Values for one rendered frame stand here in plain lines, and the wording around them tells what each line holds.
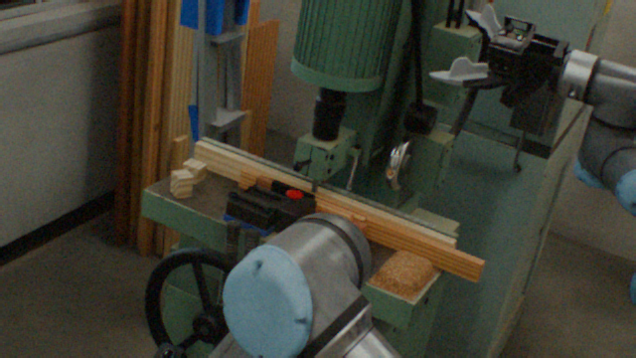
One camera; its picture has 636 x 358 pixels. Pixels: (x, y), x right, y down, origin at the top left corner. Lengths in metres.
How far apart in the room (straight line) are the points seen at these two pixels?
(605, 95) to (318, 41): 0.51
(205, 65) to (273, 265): 1.57
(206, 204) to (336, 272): 0.81
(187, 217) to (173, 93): 1.33
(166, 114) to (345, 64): 1.55
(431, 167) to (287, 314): 0.93
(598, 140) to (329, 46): 0.50
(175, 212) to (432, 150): 0.54
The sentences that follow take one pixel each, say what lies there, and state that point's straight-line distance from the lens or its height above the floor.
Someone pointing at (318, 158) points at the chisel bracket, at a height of 1.05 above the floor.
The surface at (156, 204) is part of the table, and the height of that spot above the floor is 0.88.
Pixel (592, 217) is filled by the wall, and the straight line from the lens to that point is 4.02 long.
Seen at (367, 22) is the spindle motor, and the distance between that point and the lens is 1.53.
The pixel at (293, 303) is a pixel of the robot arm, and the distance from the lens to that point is 0.90.
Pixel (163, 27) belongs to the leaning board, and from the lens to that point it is 2.94.
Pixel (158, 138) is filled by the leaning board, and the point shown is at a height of 0.46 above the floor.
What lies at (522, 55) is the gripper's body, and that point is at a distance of 1.39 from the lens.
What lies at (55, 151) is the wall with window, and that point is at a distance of 3.13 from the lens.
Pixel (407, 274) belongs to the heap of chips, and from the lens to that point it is 1.57.
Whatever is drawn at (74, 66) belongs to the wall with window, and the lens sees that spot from 3.06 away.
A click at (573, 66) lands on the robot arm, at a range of 1.38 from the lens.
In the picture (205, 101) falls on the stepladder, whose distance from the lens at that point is 2.47.
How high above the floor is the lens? 1.71
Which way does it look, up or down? 25 degrees down
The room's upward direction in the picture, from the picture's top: 11 degrees clockwise
